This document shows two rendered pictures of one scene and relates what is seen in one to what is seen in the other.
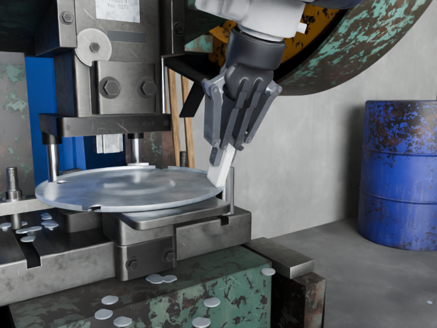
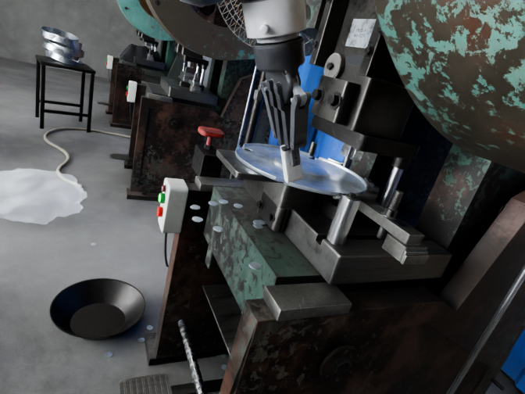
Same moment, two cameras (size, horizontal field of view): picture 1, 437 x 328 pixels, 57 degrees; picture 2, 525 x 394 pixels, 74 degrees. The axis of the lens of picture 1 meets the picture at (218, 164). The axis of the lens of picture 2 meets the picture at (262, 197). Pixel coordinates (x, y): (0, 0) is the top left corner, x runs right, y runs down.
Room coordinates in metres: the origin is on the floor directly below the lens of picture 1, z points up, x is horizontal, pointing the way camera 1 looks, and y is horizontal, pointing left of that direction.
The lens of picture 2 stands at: (0.63, -0.60, 0.97)
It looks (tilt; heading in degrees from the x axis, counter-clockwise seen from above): 20 degrees down; 95
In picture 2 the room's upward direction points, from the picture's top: 15 degrees clockwise
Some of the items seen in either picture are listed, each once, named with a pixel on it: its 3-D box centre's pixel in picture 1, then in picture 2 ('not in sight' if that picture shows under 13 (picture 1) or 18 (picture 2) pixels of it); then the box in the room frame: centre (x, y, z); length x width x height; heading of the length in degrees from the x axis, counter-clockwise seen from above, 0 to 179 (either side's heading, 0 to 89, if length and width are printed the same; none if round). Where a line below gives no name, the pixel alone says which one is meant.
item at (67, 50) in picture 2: not in sight; (64, 80); (-1.58, 2.29, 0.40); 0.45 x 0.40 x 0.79; 136
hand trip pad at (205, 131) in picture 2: not in sight; (209, 142); (0.36, 0.35, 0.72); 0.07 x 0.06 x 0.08; 34
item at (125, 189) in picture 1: (134, 183); (301, 166); (0.63, 0.14, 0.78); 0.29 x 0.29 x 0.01
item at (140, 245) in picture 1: (148, 232); (273, 193); (0.59, 0.11, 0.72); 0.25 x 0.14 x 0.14; 34
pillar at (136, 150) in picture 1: (136, 152); (394, 180); (0.83, 0.17, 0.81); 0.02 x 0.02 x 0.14
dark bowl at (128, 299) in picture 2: not in sight; (99, 313); (0.11, 0.31, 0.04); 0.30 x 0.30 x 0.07
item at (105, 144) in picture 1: (108, 141); (351, 148); (0.73, 0.20, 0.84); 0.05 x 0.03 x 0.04; 124
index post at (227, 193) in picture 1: (224, 188); (343, 217); (0.73, -0.01, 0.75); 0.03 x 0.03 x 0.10; 34
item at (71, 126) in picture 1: (105, 129); (359, 140); (0.74, 0.21, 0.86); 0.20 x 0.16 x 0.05; 124
